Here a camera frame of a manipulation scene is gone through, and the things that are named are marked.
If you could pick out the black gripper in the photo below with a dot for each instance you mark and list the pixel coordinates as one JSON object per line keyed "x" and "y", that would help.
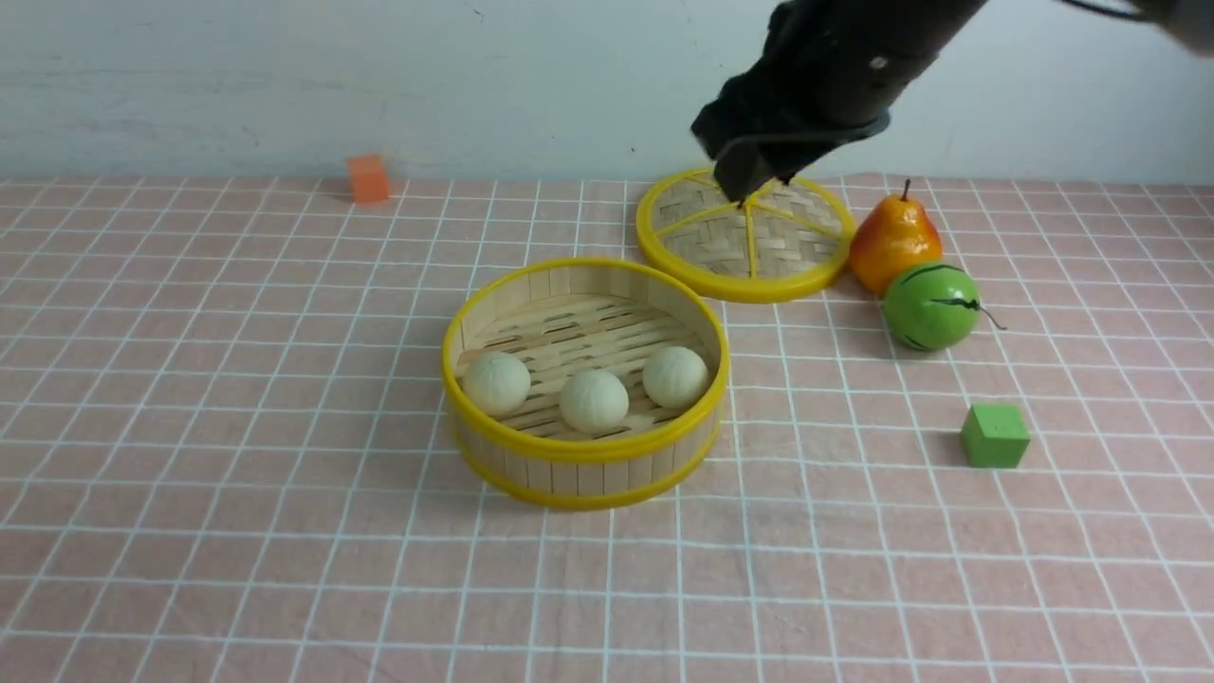
{"x": 828, "y": 74}

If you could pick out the white bun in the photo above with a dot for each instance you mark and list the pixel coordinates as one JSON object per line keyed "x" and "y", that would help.
{"x": 594, "y": 402}
{"x": 675, "y": 377}
{"x": 497, "y": 383}

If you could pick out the white bun front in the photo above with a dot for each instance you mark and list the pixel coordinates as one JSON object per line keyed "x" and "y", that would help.
{"x": 594, "y": 402}

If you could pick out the yellow rimmed woven steamer lid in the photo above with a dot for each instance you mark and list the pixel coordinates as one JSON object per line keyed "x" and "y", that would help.
{"x": 787, "y": 241}

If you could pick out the yellow rimmed bamboo steamer tray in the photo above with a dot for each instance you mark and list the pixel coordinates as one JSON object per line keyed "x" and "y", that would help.
{"x": 562, "y": 317}

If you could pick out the orange yellow toy pear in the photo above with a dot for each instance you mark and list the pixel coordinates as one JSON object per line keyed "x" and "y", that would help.
{"x": 896, "y": 235}

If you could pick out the green toy watermelon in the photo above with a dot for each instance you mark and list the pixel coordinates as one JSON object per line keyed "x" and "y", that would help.
{"x": 933, "y": 306}

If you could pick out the green foam cube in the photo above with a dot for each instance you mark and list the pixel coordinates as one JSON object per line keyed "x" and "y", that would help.
{"x": 994, "y": 436}

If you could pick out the orange foam cube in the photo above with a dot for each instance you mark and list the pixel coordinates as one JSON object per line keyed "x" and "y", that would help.
{"x": 368, "y": 179}

